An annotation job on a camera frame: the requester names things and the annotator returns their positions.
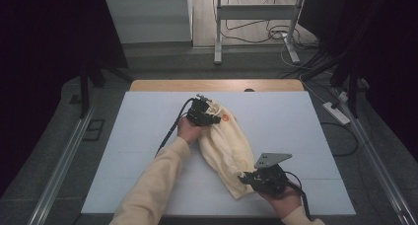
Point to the person's left hand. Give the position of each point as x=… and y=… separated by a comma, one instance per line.
x=189, y=133

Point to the cream baby pants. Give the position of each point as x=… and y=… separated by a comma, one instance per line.
x=226, y=152

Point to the dark floor plate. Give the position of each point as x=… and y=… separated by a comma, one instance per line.
x=94, y=129

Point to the black curtain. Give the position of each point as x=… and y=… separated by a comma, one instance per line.
x=387, y=54
x=39, y=54

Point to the small dark round object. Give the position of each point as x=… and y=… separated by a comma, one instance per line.
x=249, y=90

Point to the black metal stand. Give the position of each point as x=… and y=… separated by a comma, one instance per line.
x=352, y=93
x=84, y=93

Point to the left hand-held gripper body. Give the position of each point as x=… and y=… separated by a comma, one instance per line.
x=197, y=111

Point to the person's right hand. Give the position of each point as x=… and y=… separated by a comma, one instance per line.
x=286, y=203

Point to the white metal stand frame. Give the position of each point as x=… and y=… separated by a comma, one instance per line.
x=253, y=12

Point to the white foam mat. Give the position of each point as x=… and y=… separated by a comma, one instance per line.
x=295, y=119

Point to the aluminium rail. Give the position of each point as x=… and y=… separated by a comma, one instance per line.
x=378, y=165
x=62, y=165

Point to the white power strip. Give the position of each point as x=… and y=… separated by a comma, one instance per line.
x=336, y=113

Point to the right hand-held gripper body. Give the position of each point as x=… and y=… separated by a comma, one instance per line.
x=271, y=180

